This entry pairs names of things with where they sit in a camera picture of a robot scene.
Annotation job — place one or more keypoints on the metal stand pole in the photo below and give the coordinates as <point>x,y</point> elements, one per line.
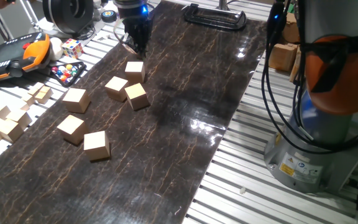
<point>223,3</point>

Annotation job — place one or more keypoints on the rubiks cube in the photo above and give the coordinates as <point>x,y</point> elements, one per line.
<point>72,48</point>

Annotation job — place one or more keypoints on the small white container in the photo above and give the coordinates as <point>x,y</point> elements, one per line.
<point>97,9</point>

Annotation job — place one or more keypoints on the pile of spare wooden blocks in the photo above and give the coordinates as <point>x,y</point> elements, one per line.
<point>14,101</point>

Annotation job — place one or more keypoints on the dark marble pattern mat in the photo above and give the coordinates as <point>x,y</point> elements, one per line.
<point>172,93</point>

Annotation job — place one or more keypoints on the black round puck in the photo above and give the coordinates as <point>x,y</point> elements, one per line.
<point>108,15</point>

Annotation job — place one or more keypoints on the large wooden cube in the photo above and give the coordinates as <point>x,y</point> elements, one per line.
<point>97,145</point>
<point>135,71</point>
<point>72,129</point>
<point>116,88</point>
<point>76,100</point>
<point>137,96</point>

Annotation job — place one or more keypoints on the black connector blue light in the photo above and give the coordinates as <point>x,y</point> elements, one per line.
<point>275,18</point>

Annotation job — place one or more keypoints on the black orange teach pendant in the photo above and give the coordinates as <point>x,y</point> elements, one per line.
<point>14,59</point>

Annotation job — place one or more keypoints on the person hand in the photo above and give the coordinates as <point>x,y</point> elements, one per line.
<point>3,3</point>

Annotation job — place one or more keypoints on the black triangle ball rack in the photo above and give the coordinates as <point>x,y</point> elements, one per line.
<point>68,84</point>

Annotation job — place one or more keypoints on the blue billiard ball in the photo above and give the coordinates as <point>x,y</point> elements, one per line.
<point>75,68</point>
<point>59,73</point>

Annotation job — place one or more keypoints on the small white scrap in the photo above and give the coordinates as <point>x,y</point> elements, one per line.
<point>243,189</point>

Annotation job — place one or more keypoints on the white billiard ball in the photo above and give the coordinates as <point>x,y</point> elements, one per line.
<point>61,68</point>

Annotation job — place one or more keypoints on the white round ball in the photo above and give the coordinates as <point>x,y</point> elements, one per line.
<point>55,48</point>

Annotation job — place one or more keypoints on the maroon billiard ball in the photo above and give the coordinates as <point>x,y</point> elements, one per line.
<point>54,69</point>

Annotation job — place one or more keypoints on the silver orange robot arm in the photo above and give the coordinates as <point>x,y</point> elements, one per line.
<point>322,130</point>

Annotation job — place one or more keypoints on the green billiard ball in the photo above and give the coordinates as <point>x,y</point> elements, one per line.
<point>73,73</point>

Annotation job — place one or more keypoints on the orange billiard ball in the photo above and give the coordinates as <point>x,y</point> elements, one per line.
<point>63,78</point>

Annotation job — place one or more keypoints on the red billiard ball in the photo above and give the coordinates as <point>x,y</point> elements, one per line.
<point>67,74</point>

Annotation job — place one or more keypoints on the brown wooden plank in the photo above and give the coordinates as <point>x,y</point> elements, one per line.
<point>295,67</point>

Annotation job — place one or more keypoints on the yellow billiard ball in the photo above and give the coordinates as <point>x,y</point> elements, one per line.
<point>69,67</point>

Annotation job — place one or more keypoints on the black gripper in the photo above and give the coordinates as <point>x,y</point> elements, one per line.
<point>132,12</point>

